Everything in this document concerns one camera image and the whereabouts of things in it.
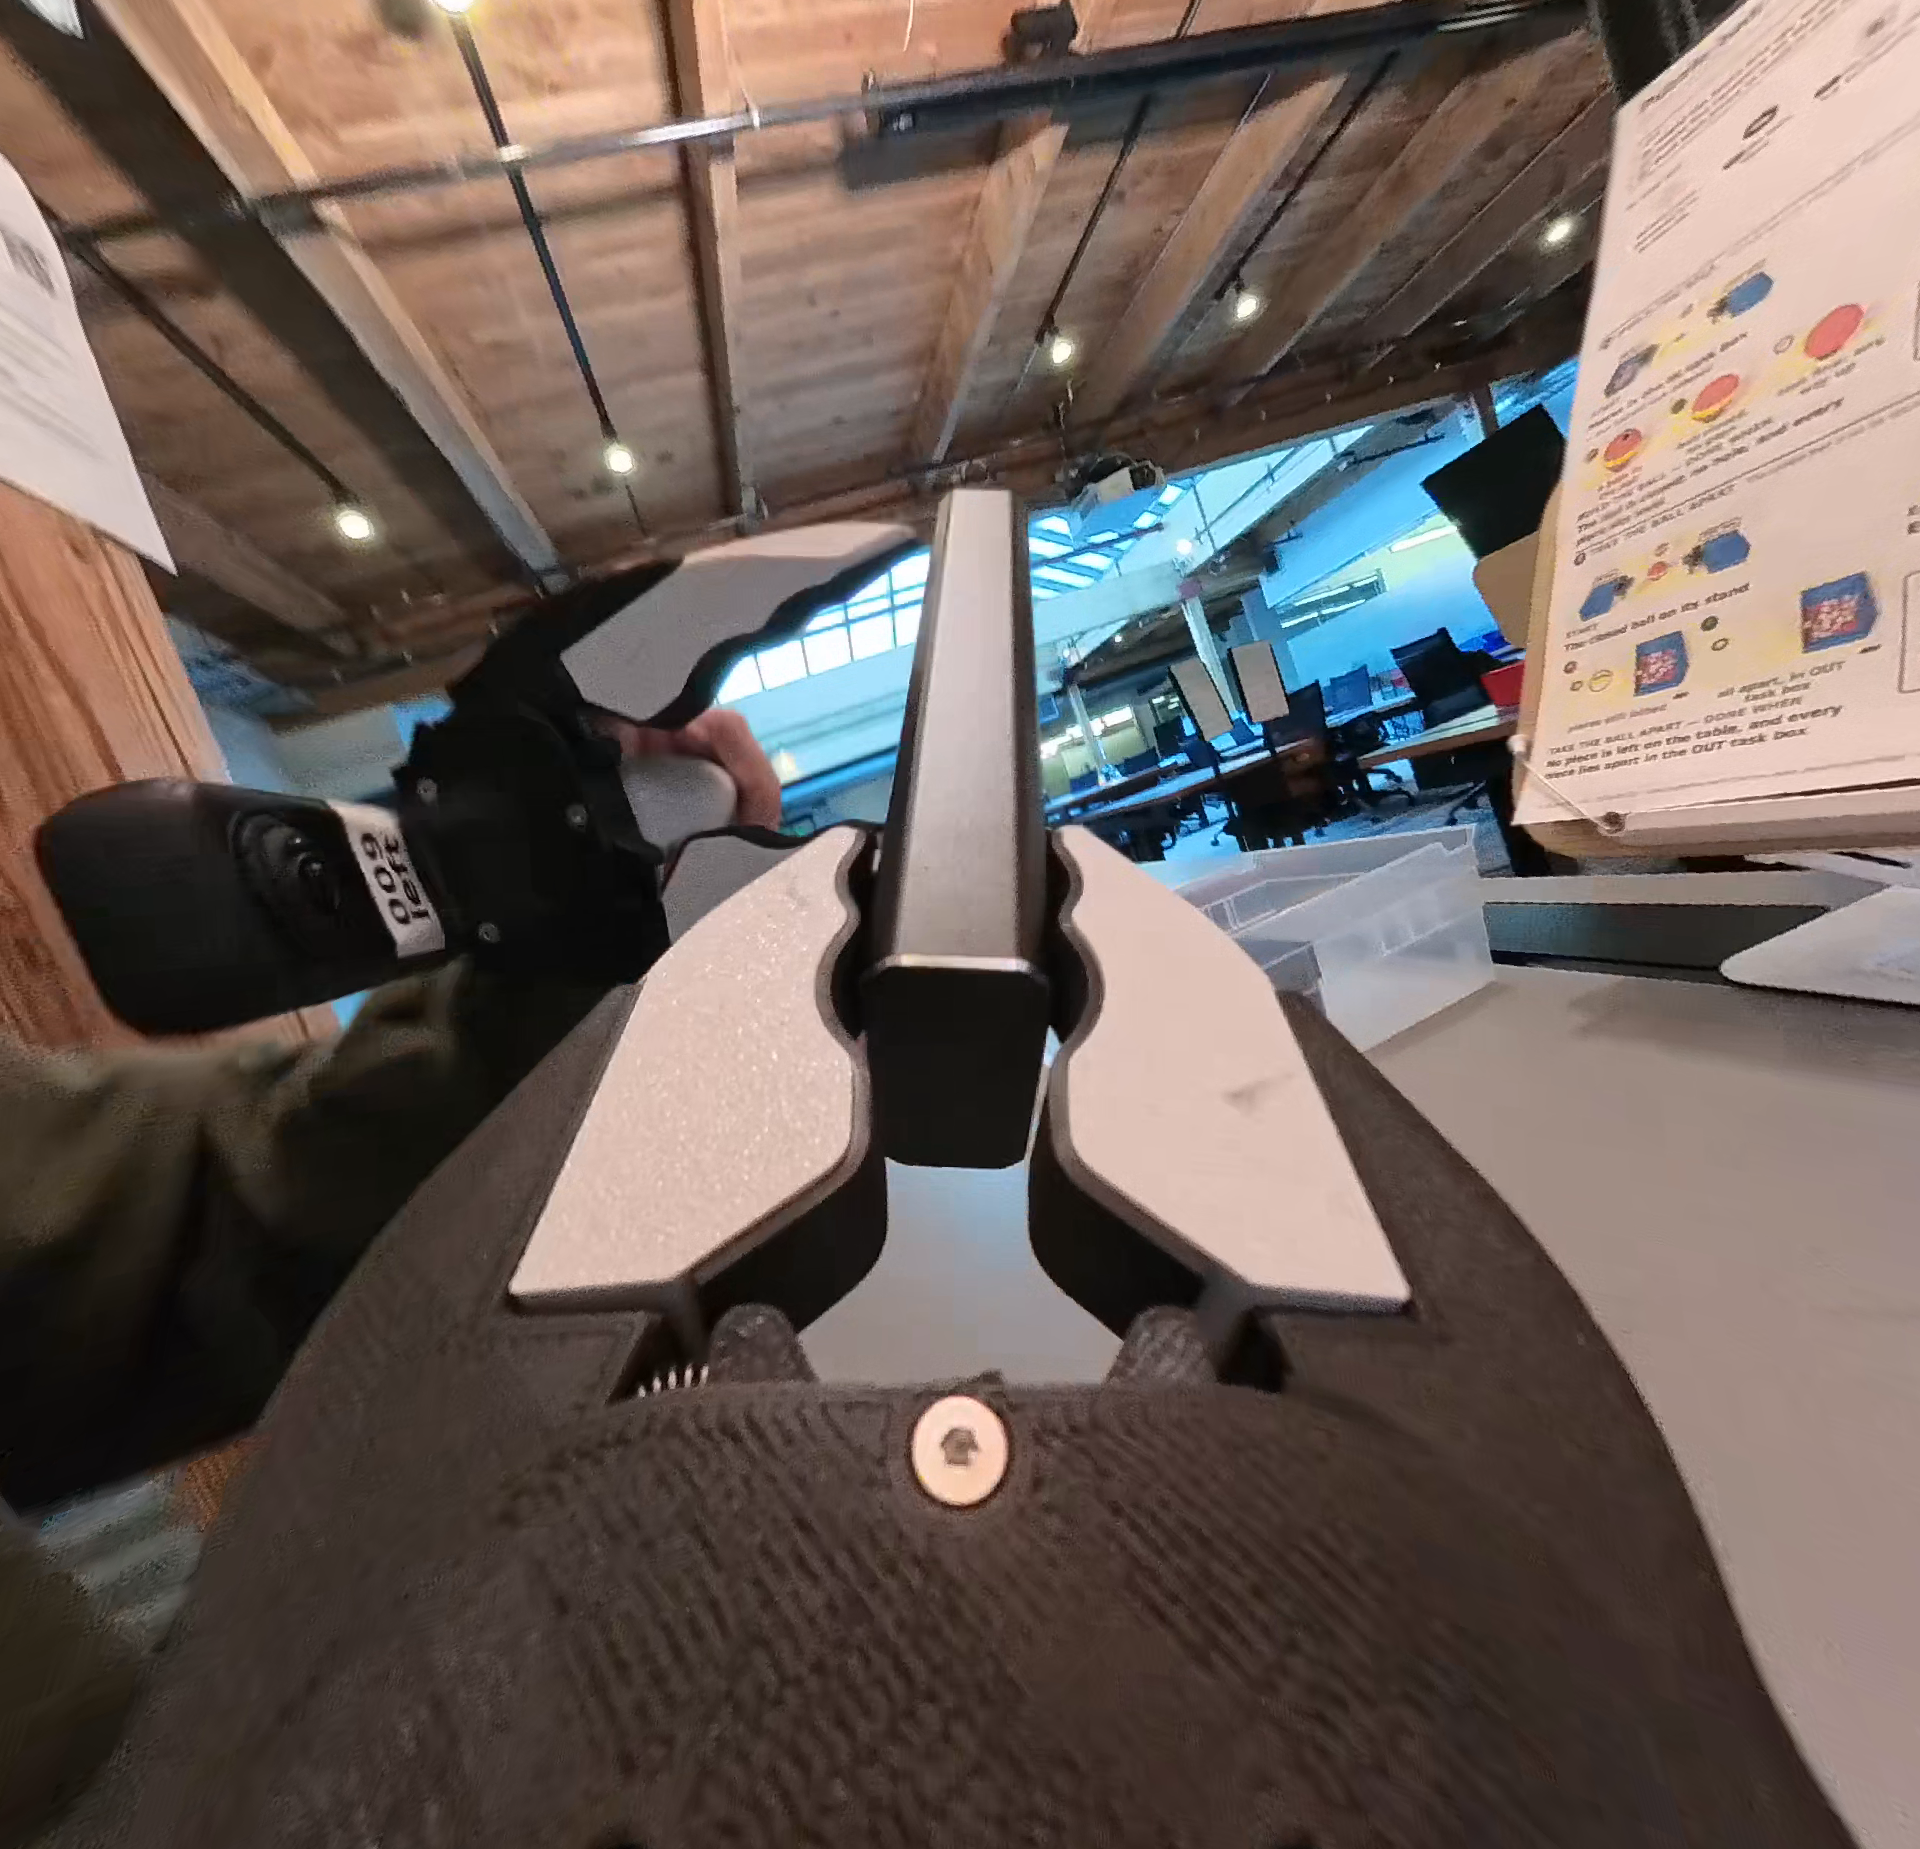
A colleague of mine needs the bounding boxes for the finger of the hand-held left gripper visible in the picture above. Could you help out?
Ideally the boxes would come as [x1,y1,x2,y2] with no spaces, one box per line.
[564,520,920,729]

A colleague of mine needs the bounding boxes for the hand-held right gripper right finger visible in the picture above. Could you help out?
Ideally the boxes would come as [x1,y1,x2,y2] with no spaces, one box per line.
[1032,823,1413,1314]

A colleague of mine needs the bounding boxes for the dark grey USB hub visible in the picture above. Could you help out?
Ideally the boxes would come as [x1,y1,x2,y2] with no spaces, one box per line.
[860,488,1054,1172]

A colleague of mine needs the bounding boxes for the printed instruction sheet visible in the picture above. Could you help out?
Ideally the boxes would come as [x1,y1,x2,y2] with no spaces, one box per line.
[1510,0,1920,849]

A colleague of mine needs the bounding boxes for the person's left hand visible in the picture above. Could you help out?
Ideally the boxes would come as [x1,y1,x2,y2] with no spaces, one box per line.
[616,710,783,830]

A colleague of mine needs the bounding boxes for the white paper sheet on wall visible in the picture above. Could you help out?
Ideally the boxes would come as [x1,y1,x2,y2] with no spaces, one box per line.
[0,154,179,577]

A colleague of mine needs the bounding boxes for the clear plastic box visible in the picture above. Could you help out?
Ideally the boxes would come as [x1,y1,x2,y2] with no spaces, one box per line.
[1167,826,1496,1056]

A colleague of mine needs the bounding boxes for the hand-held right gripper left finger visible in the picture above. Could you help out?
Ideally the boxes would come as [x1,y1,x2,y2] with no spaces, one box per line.
[511,823,891,1314]

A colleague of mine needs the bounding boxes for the black braided hub cable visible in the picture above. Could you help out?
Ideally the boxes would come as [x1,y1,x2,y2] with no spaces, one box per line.
[660,815,879,851]

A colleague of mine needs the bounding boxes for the person's left forearm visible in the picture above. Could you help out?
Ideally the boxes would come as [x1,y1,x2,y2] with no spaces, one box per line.
[0,961,632,1520]

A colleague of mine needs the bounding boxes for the grey desk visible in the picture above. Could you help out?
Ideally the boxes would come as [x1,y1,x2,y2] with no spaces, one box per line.
[660,830,1920,1849]

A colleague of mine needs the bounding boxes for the black monitor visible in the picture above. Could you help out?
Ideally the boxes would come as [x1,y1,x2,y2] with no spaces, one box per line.
[1423,405,1569,562]

